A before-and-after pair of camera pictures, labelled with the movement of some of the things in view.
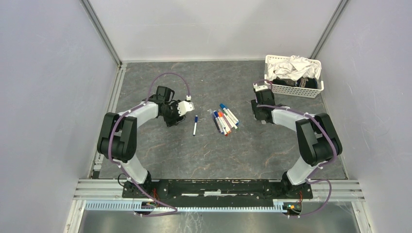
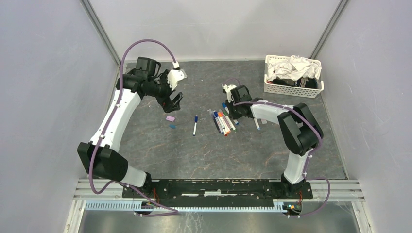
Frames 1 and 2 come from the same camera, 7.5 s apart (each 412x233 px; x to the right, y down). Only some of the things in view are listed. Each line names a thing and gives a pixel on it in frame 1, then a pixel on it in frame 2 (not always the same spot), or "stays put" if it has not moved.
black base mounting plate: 155,190 stays put
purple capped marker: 222,115 stays put
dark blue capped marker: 218,121 stays put
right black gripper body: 256,110 → 234,110
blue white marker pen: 196,120 stays put
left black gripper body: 171,117 → 161,91
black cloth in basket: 311,83 stays put
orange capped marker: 220,115 stays put
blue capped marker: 230,114 → 257,124
